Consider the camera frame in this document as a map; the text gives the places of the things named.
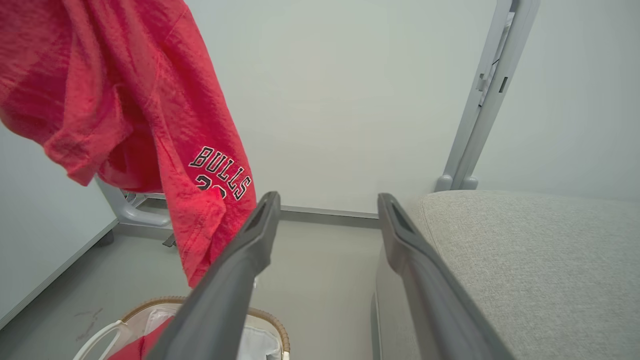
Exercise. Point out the grey partition foot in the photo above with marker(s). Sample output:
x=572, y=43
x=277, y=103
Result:
x=127, y=207

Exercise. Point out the white basket with woven rim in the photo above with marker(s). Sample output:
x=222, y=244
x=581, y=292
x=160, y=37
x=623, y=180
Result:
x=145, y=304

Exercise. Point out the grey partition post beside sofa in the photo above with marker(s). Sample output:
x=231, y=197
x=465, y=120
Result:
x=487, y=100

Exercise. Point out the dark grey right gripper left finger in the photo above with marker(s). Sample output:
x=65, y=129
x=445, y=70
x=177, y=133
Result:
x=225, y=300

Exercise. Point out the grey sofa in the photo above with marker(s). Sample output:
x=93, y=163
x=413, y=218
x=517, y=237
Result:
x=525, y=275

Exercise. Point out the red Bulls print garment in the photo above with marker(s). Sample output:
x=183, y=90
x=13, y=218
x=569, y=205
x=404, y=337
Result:
x=125, y=85

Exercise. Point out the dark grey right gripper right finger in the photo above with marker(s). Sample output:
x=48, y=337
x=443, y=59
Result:
x=430, y=300

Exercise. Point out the grey partition bottom rail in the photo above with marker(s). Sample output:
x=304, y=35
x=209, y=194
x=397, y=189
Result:
x=330, y=213

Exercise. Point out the red garment with white stripes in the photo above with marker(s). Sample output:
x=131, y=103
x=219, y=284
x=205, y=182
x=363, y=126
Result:
x=150, y=342

